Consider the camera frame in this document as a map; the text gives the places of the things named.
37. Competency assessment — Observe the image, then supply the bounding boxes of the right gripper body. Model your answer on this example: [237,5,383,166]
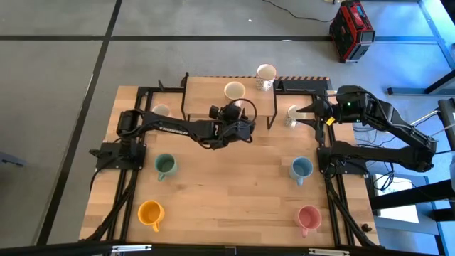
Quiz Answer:
[309,95,338,143]

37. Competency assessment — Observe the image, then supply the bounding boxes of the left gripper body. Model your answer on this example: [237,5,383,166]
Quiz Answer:
[208,104,255,143]

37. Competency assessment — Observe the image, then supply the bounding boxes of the navy geometric pattern mug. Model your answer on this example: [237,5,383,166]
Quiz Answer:
[284,104,304,129]

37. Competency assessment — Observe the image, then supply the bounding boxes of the red fern pattern mug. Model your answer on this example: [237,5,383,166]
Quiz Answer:
[223,80,247,107]

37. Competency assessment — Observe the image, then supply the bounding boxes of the light blue faceted mug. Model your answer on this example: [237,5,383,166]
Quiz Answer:
[288,156,314,188]

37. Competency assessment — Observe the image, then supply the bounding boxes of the brown patterned mug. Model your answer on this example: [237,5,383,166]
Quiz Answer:
[255,63,278,92]

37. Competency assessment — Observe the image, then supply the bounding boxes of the yellow checkered mug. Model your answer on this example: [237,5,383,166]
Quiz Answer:
[151,103,172,119]

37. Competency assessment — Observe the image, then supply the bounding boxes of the green faceted mug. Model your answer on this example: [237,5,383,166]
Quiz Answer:
[154,153,178,182]

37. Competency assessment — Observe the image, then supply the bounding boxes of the pink faceted mug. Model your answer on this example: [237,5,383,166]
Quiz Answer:
[294,205,323,238]

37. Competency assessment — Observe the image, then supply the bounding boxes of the orange faceted mug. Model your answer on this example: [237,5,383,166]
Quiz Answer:
[137,200,166,233]

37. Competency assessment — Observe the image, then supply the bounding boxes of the wooden shelf riser black legs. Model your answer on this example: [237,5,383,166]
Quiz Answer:
[180,72,279,131]

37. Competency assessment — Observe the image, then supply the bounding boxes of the red and black toolbox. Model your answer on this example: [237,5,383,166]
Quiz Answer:
[328,0,376,64]

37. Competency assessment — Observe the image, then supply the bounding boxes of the black metal beam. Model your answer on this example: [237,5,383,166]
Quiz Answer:
[369,178,455,211]

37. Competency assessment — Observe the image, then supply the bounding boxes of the white floor panel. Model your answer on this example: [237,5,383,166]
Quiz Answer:
[371,173,421,224]

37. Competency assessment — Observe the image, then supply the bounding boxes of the grey chair leg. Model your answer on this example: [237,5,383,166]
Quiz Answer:
[0,151,28,168]

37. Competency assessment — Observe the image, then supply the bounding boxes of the black yellow striped cable ramp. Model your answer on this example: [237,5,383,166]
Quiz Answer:
[209,75,333,92]

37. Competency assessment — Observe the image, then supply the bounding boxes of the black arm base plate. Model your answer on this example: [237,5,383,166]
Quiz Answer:
[95,141,147,171]
[316,146,369,176]

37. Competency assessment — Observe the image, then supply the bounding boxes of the black desk leg frame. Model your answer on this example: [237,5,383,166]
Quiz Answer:
[387,69,455,96]

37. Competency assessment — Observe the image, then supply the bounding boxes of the black floor cable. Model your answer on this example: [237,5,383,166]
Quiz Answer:
[262,0,336,23]

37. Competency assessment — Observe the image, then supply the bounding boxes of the black aluminium table frame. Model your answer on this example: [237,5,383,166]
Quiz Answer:
[83,85,380,248]

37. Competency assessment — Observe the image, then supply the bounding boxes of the white cable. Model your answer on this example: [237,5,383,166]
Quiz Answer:
[410,109,444,126]

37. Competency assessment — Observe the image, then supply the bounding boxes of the pale metal desk frame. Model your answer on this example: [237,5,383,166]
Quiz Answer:
[373,0,455,70]

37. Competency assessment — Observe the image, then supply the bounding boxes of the silver metal bracket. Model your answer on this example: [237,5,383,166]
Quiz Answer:
[307,247,351,256]
[111,244,153,254]

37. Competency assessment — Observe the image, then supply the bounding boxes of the black camera mounting rail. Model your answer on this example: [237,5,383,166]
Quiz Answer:
[0,240,455,256]

